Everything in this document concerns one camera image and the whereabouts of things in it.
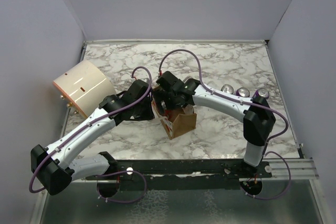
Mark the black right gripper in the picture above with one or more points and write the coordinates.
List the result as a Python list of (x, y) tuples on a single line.
[(161, 95)]

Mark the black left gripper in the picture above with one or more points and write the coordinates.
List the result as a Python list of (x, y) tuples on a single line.
[(149, 115)]

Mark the watermelon print canvas bag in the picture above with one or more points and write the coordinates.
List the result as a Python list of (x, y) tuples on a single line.
[(175, 119)]

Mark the black schweppes can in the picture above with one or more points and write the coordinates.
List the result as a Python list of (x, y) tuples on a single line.
[(227, 88)]

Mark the purple fanta can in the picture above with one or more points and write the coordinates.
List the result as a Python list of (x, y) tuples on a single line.
[(262, 92), (243, 92)]

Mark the purple fanta can front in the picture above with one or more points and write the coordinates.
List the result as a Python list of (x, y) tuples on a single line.
[(262, 92)]

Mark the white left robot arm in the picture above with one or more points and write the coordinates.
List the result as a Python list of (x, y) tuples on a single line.
[(54, 165)]

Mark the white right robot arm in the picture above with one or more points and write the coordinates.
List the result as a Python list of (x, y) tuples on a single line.
[(258, 120)]

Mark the cream cylindrical container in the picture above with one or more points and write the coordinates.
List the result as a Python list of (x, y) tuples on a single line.
[(84, 86)]

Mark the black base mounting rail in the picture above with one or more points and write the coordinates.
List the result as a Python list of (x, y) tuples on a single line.
[(180, 174)]

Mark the aluminium extrusion rail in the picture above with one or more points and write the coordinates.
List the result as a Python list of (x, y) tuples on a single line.
[(299, 168)]

